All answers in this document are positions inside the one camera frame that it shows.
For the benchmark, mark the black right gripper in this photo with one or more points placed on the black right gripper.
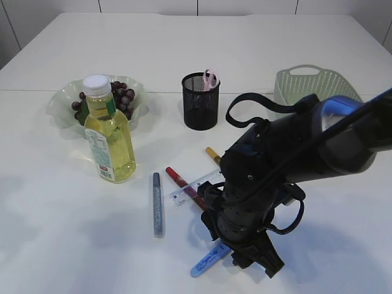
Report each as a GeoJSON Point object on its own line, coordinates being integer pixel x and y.
{"type": "Point", "coordinates": [241, 227]}

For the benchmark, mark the pink safety scissors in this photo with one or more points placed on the pink safety scissors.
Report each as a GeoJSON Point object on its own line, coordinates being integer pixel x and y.
{"type": "Point", "coordinates": [210, 79]}

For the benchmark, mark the gold glitter glue pen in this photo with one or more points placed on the gold glitter glue pen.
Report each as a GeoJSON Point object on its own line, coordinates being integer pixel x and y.
{"type": "Point", "coordinates": [213, 155]}

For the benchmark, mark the clear plastic ruler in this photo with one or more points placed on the clear plastic ruler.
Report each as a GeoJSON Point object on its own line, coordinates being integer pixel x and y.
{"type": "Point", "coordinates": [213, 177]}

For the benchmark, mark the red glitter glue pen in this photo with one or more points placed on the red glitter glue pen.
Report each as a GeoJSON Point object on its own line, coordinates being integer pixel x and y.
{"type": "Point", "coordinates": [186, 191]}

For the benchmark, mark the green woven plastic basket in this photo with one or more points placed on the green woven plastic basket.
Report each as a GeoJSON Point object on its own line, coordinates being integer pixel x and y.
{"type": "Point", "coordinates": [294, 83]}

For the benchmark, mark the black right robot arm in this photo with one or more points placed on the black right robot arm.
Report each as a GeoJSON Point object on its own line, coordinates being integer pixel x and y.
{"type": "Point", "coordinates": [313, 139]}

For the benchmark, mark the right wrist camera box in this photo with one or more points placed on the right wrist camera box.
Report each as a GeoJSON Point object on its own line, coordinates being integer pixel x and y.
{"type": "Point", "coordinates": [290, 193]}

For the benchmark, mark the black mesh pen holder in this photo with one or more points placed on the black mesh pen holder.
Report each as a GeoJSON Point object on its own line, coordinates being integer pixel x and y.
{"type": "Point", "coordinates": [200, 108]}

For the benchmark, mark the pale green wavy plate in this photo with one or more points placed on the pale green wavy plate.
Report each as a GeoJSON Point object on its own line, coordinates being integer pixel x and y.
{"type": "Point", "coordinates": [59, 106]}

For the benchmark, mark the blue glitter glue pen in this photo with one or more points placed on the blue glitter glue pen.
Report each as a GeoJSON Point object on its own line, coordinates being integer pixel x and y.
{"type": "Point", "coordinates": [158, 212]}

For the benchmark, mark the yellow liquid plastic bottle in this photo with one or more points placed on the yellow liquid plastic bottle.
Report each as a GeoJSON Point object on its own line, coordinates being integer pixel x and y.
{"type": "Point", "coordinates": [107, 131]}

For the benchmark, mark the purple grape bunch with leaves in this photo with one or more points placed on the purple grape bunch with leaves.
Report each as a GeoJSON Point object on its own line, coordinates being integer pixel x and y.
{"type": "Point", "coordinates": [123, 97]}

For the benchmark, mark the blue safety scissors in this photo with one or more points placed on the blue safety scissors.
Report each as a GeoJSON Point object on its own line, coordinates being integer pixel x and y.
{"type": "Point", "coordinates": [211, 258]}

